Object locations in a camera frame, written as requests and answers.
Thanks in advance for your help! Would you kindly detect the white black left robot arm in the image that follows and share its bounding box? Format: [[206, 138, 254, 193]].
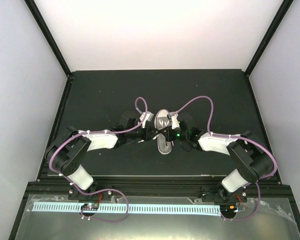
[[44, 109, 172, 200]]

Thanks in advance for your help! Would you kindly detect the grey canvas sneaker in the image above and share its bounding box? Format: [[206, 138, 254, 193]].
[[154, 109, 172, 155]]

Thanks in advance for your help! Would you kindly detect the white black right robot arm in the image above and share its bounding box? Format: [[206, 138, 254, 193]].
[[154, 119, 278, 202]]

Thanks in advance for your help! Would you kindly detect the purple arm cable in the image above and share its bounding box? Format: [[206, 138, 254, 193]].
[[49, 96, 149, 223], [174, 95, 278, 222]]

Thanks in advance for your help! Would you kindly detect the left controller circuit board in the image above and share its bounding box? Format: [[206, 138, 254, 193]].
[[80, 203, 99, 211]]

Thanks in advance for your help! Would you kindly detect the black left frame post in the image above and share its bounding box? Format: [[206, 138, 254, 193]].
[[23, 0, 72, 76]]

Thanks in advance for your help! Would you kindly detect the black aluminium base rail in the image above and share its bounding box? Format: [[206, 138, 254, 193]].
[[24, 177, 295, 204]]

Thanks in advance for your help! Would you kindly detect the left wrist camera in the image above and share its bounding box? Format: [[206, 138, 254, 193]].
[[139, 111, 154, 129]]

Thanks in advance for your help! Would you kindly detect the black right frame post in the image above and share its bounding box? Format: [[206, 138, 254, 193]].
[[244, 0, 295, 76]]

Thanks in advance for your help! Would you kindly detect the light blue slotted cable duct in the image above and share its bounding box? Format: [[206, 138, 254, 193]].
[[31, 202, 221, 217]]

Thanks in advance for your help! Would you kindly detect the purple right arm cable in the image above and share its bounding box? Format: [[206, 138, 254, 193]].
[[174, 95, 278, 222]]

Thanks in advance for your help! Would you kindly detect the right controller circuit board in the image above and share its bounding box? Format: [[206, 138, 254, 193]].
[[224, 205, 246, 214]]

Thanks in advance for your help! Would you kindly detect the black frame post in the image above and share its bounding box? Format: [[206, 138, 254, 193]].
[[244, 0, 295, 76], [23, 0, 72, 76]]

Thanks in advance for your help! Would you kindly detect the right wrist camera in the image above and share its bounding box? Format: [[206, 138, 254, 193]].
[[167, 111, 180, 130]]

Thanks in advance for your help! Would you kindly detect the controller circuit board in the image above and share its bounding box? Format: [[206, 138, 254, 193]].
[[224, 205, 246, 214], [80, 203, 99, 211]]

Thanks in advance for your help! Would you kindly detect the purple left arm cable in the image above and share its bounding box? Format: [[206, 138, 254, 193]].
[[49, 96, 149, 223]]

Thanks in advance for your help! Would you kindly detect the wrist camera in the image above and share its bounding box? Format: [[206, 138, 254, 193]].
[[139, 111, 154, 129], [167, 111, 180, 130]]

